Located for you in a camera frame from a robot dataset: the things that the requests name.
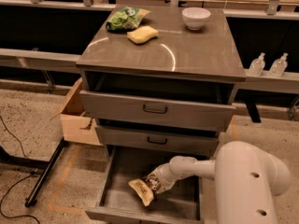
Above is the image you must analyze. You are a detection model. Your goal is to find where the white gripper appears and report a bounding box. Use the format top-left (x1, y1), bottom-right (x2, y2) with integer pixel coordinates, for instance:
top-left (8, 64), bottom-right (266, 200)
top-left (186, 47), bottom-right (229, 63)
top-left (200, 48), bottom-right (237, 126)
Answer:
top-left (155, 163), bottom-right (177, 191)

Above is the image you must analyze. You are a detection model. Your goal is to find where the brown chip bag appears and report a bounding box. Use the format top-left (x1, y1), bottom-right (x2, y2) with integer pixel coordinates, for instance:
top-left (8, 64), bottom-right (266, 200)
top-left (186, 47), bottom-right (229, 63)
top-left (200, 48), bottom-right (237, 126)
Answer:
top-left (128, 169), bottom-right (165, 206)

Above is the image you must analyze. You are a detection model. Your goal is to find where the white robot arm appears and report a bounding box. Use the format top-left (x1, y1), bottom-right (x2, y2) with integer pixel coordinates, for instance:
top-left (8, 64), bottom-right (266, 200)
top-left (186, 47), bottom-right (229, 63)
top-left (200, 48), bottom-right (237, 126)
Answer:
top-left (157, 141), bottom-right (291, 224)

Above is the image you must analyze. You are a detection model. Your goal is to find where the grey middle drawer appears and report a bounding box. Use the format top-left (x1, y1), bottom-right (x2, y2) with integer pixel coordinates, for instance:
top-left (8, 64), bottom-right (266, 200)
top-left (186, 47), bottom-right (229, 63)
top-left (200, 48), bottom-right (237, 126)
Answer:
top-left (95, 125), bottom-right (219, 157)

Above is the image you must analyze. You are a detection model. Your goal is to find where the grey drawer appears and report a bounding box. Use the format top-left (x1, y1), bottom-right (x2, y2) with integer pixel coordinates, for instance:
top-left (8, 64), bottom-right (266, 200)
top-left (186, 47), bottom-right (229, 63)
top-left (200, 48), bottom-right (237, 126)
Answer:
top-left (79, 91), bottom-right (235, 132)
top-left (86, 147), bottom-right (204, 224)
top-left (95, 125), bottom-right (219, 157)

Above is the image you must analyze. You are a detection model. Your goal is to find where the grey bottom drawer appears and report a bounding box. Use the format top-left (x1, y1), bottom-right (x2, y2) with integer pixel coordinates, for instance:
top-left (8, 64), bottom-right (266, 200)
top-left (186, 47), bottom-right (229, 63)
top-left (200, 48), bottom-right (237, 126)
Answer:
top-left (86, 147), bottom-right (204, 224)

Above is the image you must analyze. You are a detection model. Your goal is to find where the grey top drawer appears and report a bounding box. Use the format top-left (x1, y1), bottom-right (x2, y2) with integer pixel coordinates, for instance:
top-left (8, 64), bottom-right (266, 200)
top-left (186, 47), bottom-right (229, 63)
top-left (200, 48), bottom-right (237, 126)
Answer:
top-left (79, 91), bottom-right (235, 132)

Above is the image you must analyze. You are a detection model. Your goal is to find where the grey drawer cabinet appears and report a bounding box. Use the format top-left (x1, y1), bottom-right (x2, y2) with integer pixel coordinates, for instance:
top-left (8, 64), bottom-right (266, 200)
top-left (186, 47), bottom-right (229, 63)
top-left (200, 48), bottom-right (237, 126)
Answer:
top-left (76, 5), bottom-right (247, 161)

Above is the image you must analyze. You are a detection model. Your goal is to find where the green chip bag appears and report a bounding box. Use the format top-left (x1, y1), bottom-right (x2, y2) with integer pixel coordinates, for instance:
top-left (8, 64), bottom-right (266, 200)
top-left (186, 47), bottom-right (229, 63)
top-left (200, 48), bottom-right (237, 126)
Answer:
top-left (106, 7), bottom-right (150, 31)

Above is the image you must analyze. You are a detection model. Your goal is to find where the cardboard box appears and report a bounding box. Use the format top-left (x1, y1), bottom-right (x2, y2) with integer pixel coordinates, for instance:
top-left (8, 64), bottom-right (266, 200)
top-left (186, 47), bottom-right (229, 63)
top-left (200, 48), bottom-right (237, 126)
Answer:
top-left (53, 78), bottom-right (101, 146)

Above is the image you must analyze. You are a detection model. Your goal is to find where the black stand leg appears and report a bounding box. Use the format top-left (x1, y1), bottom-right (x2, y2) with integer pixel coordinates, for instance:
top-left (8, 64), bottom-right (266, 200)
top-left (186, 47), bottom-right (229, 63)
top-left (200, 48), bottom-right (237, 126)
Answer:
top-left (24, 138), bottom-right (67, 208)

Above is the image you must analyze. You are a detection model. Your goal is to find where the yellow sponge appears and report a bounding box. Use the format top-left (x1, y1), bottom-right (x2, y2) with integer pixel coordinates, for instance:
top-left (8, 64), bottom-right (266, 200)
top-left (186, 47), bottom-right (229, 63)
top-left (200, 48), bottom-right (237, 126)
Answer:
top-left (127, 26), bottom-right (158, 44)

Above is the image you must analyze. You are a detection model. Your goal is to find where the left clear pump bottle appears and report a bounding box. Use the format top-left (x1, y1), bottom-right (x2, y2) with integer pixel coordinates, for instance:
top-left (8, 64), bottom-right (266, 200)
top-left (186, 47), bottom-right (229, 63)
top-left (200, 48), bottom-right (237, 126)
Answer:
top-left (249, 52), bottom-right (265, 77)

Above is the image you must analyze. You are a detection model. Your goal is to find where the clear pump bottle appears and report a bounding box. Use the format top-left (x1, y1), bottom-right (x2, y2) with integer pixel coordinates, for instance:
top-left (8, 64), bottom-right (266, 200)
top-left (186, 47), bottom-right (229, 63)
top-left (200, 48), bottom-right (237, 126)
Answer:
top-left (249, 52), bottom-right (265, 77)
top-left (269, 53), bottom-right (288, 77)

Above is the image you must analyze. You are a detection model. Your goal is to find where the right clear pump bottle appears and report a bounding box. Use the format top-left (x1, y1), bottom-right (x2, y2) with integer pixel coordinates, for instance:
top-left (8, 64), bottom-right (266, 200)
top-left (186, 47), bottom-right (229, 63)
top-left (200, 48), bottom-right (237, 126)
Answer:
top-left (269, 53), bottom-right (288, 77)

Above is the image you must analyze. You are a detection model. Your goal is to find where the white bowl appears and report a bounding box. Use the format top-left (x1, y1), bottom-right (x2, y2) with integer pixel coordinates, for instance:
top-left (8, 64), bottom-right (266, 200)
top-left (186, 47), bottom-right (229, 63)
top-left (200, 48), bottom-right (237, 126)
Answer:
top-left (182, 7), bottom-right (211, 31)

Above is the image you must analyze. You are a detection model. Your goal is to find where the black floor cable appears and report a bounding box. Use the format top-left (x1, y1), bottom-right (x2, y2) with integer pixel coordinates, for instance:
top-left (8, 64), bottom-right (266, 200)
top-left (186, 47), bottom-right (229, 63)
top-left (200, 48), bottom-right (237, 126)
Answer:
top-left (0, 114), bottom-right (41, 224)

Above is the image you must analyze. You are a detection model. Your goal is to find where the grey metal shelf rail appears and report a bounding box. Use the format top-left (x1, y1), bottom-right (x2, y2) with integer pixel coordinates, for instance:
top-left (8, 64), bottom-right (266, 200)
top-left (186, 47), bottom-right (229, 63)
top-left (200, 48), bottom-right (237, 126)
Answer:
top-left (0, 49), bottom-right (80, 74)

